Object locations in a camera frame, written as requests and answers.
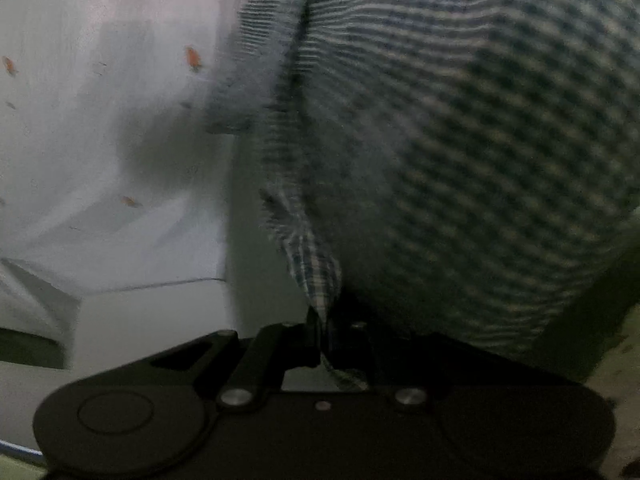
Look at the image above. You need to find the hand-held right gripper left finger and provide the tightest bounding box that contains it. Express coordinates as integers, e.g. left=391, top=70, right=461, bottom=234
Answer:
left=149, top=304, right=322, bottom=409

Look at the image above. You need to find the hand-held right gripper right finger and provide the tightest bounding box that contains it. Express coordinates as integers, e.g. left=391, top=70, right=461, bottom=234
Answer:
left=324, top=309, right=431, bottom=412

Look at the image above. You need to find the plaid shirt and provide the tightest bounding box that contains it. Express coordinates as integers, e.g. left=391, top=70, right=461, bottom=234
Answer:
left=204, top=0, right=640, bottom=392

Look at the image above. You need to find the carrot print sheet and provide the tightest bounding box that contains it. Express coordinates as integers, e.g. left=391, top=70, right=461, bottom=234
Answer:
left=0, top=0, right=283, bottom=302

